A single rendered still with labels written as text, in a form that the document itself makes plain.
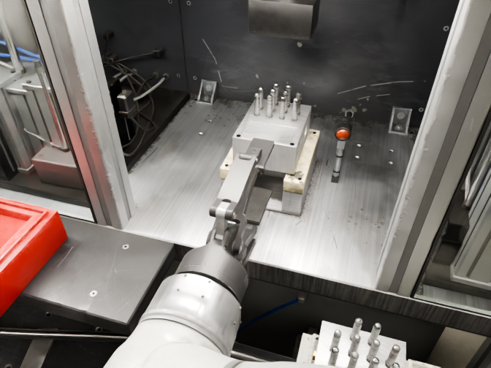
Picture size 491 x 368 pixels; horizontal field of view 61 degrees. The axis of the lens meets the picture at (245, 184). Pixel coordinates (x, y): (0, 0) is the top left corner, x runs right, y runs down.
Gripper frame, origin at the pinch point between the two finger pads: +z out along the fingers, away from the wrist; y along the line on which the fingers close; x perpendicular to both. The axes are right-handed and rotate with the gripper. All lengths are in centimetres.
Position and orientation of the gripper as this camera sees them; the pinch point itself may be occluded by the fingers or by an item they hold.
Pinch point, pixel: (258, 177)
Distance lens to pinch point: 57.6
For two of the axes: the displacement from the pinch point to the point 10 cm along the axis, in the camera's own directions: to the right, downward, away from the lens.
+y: 0.0, -7.7, -6.4
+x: -9.6, -1.9, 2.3
